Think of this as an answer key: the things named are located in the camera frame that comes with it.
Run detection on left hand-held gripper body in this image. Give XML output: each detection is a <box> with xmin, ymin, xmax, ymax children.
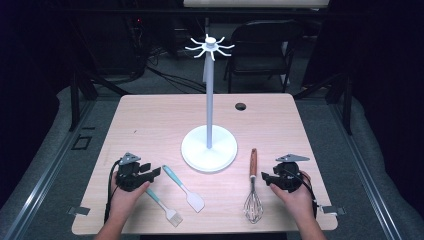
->
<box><xmin>115</xmin><ymin>152</ymin><xmax>152</xmax><ymax>193</ymax></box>

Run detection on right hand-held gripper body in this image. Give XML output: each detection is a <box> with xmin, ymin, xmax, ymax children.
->
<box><xmin>270</xmin><ymin>153</ymin><xmax>311</xmax><ymax>194</ymax></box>

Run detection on wooden-handled wire whisk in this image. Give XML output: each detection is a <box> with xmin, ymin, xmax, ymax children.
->
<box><xmin>243</xmin><ymin>148</ymin><xmax>265</xmax><ymax>225</ymax></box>

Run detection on teal-handled basting brush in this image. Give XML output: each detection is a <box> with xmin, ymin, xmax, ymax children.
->
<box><xmin>145</xmin><ymin>188</ymin><xmax>184</xmax><ymax>228</ymax></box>

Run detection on teal-handled white spatula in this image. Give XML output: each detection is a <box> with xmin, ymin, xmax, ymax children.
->
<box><xmin>161</xmin><ymin>164</ymin><xmax>206</xmax><ymax>214</ymax></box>

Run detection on white utensil rack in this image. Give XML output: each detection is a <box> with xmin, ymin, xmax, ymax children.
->
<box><xmin>180</xmin><ymin>33</ymin><xmax>239</xmax><ymax>174</ymax></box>

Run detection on person's left hand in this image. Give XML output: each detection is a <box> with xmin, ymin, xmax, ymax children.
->
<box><xmin>109</xmin><ymin>171</ymin><xmax>152</xmax><ymax>219</ymax></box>

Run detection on person's right hand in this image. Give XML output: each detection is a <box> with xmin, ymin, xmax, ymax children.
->
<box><xmin>269</xmin><ymin>170</ymin><xmax>316</xmax><ymax>222</ymax></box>

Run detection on dark equipment with red light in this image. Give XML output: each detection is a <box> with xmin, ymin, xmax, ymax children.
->
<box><xmin>124</xmin><ymin>14</ymin><xmax>150</xmax><ymax>80</ymax></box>

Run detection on black folding chair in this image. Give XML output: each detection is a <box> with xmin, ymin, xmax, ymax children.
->
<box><xmin>223</xmin><ymin>19</ymin><xmax>305</xmax><ymax>95</ymax></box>

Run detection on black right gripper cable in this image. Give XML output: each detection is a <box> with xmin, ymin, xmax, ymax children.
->
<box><xmin>283</xmin><ymin>169</ymin><xmax>320</xmax><ymax>219</ymax></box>

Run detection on grey metal table bracket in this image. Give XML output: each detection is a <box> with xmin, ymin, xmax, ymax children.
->
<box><xmin>319</xmin><ymin>205</ymin><xmax>347</xmax><ymax>216</ymax></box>
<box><xmin>67</xmin><ymin>206</ymin><xmax>91</xmax><ymax>217</ymax></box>

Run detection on metal floor rail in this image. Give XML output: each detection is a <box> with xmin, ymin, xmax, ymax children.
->
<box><xmin>328</xmin><ymin>101</ymin><xmax>403</xmax><ymax>240</ymax></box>
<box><xmin>2</xmin><ymin>99</ymin><xmax>98</xmax><ymax>240</ymax></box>

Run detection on black floor cables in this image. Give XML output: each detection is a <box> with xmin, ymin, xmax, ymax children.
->
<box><xmin>145</xmin><ymin>44</ymin><xmax>208</xmax><ymax>95</ymax></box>

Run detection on black metal frame stand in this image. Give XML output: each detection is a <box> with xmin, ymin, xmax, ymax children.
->
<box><xmin>293</xmin><ymin>71</ymin><xmax>354</xmax><ymax>136</ymax></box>
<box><xmin>68</xmin><ymin>68</ymin><xmax>130</xmax><ymax>132</ymax></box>

